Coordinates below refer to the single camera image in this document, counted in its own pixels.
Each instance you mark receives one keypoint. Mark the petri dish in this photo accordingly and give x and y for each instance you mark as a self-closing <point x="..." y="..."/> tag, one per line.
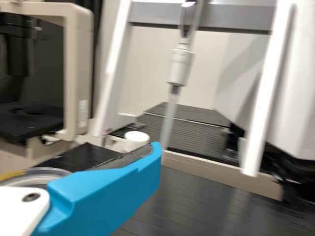
<point x="29" y="178"/>

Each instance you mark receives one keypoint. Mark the white pipette stand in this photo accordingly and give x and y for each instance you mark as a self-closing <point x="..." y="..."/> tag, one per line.
<point x="233" y="17"/>

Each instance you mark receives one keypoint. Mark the white-capped bottle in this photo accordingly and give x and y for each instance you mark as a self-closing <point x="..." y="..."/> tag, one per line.
<point x="136" y="138"/>

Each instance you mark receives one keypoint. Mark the cream microscope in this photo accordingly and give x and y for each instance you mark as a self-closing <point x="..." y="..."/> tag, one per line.
<point x="73" y="73"/>

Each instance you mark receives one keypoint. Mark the white incubator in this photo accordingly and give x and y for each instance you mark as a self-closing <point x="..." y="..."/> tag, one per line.
<point x="295" y="98"/>

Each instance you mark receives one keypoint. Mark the pipette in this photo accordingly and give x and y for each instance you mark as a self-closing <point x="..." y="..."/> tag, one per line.
<point x="179" y="66"/>

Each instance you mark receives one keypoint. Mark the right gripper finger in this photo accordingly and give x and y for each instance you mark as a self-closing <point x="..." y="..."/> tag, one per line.
<point x="103" y="196"/>

